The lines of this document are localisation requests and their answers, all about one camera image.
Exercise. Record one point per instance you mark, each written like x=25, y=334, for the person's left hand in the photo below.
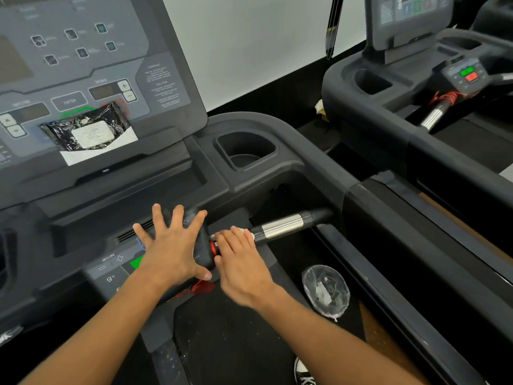
x=170, y=252

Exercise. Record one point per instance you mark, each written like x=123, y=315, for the person's right hand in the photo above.
x=244, y=272

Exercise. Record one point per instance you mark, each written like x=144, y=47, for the person's left thumb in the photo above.
x=200, y=273

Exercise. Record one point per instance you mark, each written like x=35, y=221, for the person's right thumb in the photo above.
x=219, y=263

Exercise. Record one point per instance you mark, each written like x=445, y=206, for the person's left little finger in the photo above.
x=143, y=236

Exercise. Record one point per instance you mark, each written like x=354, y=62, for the person's left middle finger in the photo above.
x=178, y=220

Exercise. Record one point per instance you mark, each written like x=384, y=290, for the person's right middle finger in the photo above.
x=230, y=241

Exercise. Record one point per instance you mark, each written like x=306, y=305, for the person's right little finger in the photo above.
x=250, y=240

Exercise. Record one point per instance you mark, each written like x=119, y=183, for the white cleaning wipe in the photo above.
x=248, y=233

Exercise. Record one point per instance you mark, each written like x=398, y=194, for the person's left forearm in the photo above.
x=100, y=332

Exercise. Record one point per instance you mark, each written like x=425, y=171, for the person's right forearm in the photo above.
x=332, y=344

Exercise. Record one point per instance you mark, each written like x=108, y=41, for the red safety clip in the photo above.
x=200, y=287

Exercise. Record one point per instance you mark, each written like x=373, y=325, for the red stop button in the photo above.
x=213, y=248

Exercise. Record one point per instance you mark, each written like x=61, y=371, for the clear plastic lined bin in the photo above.
x=325, y=291

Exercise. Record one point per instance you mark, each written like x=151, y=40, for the dark grey treadmill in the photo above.
x=288, y=156

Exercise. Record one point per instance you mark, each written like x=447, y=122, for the black wet wipes pack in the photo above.
x=86, y=130

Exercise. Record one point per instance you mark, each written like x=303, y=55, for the black white sneaker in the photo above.
x=302, y=373

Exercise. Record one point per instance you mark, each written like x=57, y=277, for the crumpled white tissue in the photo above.
x=321, y=108

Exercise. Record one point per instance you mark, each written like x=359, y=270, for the black treadmill with screen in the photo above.
x=380, y=112

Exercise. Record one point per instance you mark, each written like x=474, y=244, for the grey treadmill console panel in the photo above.
x=72, y=56

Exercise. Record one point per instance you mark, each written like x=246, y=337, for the silver treadmill hand grip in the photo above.
x=435, y=115

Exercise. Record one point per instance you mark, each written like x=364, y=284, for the treadmill touch screen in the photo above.
x=408, y=13

